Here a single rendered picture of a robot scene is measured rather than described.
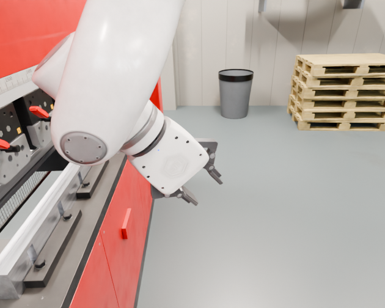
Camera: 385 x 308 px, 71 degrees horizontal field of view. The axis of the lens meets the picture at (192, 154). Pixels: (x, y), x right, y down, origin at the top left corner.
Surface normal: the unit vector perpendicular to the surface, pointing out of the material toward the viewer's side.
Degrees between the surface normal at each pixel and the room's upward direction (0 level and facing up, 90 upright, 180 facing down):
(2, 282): 90
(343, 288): 0
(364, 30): 90
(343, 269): 0
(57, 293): 0
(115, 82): 86
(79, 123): 98
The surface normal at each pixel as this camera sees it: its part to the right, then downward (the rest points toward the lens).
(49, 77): 0.05, 0.69
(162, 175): 0.29, 0.53
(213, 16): -0.07, 0.47
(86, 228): -0.03, -0.88
